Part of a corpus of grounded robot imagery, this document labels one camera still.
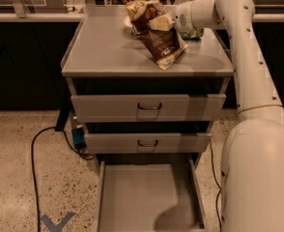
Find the grey drawer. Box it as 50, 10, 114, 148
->
71, 94, 226, 123
94, 160, 209, 232
85, 132, 211, 154

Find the grey drawer cabinet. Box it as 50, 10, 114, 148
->
60, 5, 239, 166

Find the grey middle drawer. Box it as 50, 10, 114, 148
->
85, 132, 211, 154

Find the white paper bowl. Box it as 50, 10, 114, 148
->
123, 15, 132, 29

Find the brown chip bag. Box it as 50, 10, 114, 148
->
126, 0, 187, 70

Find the grey bottom drawer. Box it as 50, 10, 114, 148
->
94, 160, 209, 232

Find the grey top drawer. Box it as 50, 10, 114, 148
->
71, 94, 226, 123

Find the green snack bag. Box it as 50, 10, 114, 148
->
180, 29, 204, 40

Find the black drawer handle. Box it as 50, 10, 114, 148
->
137, 102, 162, 111
137, 139, 158, 147

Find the black middle drawer handle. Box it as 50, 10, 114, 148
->
137, 139, 158, 147

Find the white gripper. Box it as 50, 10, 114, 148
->
148, 2, 194, 32

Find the black cable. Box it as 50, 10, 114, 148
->
209, 139, 223, 232
30, 126, 95, 232

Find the blue tape floor mark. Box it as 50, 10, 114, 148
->
40, 211, 76, 232

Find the black cable left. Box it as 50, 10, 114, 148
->
30, 126, 95, 232

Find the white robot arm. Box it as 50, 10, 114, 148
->
150, 0, 284, 232

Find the blue power box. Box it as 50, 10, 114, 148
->
71, 128, 86, 150

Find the black cable right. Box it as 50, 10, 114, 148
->
209, 139, 223, 232

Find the black top drawer handle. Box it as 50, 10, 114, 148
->
137, 102, 162, 111

